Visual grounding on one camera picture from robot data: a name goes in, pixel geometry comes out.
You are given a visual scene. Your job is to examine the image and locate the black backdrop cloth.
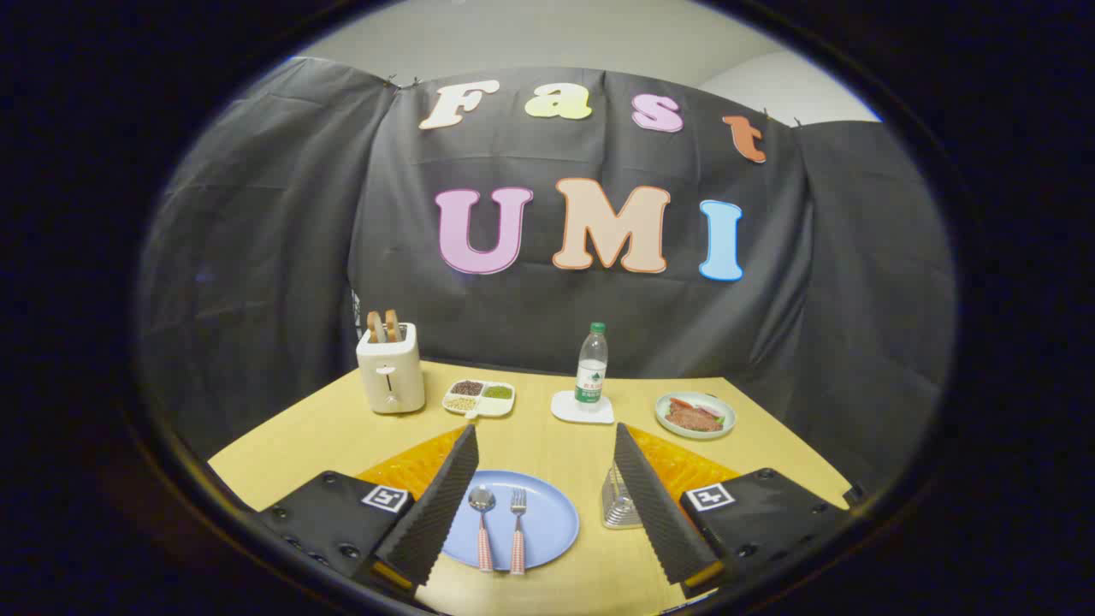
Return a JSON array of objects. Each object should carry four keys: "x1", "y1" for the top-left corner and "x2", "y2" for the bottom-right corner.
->
[{"x1": 137, "y1": 56, "x2": 957, "y2": 497}]

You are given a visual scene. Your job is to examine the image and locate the spoon with red checked handle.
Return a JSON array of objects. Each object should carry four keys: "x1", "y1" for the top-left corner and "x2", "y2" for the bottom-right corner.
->
[{"x1": 468, "y1": 485, "x2": 496, "y2": 572}]

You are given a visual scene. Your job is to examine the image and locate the white divided grain dish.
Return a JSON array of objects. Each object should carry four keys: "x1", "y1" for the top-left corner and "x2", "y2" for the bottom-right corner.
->
[{"x1": 441, "y1": 379, "x2": 517, "y2": 420}]

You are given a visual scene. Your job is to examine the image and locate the pale green food plate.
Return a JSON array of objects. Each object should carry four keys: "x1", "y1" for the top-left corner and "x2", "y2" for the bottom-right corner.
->
[{"x1": 654, "y1": 391, "x2": 737, "y2": 441}]

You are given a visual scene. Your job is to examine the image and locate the clear water bottle green cap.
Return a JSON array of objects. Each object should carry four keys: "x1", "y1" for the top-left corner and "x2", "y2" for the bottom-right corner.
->
[{"x1": 574, "y1": 322, "x2": 609, "y2": 412}]

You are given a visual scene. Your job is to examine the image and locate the brown meat slices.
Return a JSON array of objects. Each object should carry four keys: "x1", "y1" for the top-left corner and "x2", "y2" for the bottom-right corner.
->
[{"x1": 666, "y1": 402, "x2": 724, "y2": 432}]

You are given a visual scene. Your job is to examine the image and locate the fork with red checked handle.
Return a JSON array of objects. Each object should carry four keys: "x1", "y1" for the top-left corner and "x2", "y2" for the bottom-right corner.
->
[{"x1": 509, "y1": 488, "x2": 529, "y2": 575}]

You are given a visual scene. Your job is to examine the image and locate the cream toaster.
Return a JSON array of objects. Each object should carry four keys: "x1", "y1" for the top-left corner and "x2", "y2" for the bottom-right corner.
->
[{"x1": 356, "y1": 322, "x2": 426, "y2": 416}]

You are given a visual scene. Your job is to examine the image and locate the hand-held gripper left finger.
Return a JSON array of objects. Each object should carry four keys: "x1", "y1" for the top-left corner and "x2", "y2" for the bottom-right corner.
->
[{"x1": 257, "y1": 423, "x2": 480, "y2": 600}]

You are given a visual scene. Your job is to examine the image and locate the perforated metal basket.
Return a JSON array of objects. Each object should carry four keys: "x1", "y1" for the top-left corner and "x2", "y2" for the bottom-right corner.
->
[{"x1": 601, "y1": 462, "x2": 644, "y2": 530}]

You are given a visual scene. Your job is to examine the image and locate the white square coaster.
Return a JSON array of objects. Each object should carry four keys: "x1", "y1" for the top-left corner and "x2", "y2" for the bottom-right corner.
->
[{"x1": 550, "y1": 389, "x2": 616, "y2": 425}]

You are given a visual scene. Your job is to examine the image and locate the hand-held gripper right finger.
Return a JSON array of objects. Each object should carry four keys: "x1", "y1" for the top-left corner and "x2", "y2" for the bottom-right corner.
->
[{"x1": 613, "y1": 422, "x2": 856, "y2": 600}]

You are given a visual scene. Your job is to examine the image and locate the blue round plate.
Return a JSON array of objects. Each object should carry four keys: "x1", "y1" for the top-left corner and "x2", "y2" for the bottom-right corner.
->
[{"x1": 441, "y1": 470, "x2": 581, "y2": 572}]

